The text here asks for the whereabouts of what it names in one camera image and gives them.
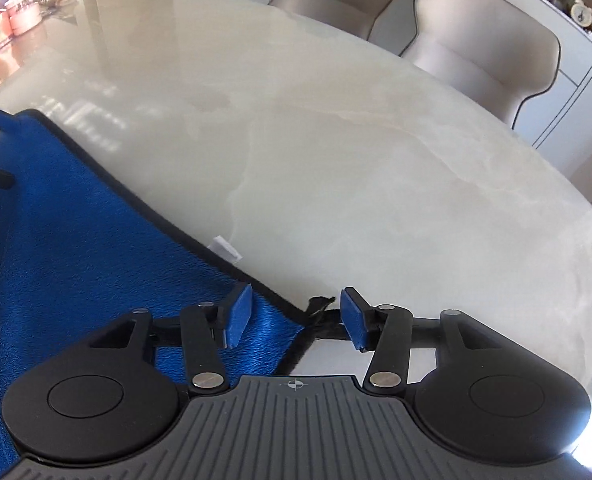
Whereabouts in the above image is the orange round container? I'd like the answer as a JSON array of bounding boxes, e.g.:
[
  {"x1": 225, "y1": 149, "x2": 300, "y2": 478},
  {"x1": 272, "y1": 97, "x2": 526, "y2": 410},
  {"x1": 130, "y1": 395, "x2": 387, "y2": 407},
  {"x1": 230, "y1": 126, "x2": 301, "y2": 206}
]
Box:
[{"x1": 3, "y1": 0, "x2": 43, "y2": 37}]

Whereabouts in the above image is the blue towel with black trim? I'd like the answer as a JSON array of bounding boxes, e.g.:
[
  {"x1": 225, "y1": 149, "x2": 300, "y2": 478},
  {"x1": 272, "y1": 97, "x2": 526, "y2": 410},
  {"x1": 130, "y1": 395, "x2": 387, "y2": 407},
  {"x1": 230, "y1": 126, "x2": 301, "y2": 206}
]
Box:
[{"x1": 0, "y1": 109, "x2": 338, "y2": 466}]

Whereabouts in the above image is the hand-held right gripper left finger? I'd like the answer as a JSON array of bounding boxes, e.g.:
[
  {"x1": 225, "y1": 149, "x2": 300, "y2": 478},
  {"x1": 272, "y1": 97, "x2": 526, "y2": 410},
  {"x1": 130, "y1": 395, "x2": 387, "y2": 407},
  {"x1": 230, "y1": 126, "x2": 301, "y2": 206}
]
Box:
[{"x1": 88, "y1": 284, "x2": 253, "y2": 395}]

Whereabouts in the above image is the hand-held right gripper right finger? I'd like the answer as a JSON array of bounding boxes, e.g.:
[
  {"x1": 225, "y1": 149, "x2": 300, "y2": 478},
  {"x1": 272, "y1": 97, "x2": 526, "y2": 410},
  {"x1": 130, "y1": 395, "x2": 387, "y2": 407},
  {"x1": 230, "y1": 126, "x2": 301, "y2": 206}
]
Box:
[{"x1": 340, "y1": 287, "x2": 503, "y2": 391}]

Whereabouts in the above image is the cream alarm clock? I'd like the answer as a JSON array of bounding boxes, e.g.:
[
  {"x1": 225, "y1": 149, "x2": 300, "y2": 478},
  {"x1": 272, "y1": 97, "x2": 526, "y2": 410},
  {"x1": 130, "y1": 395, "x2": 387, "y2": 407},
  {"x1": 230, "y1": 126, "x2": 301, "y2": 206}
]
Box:
[{"x1": 570, "y1": 0, "x2": 592, "y2": 30}]

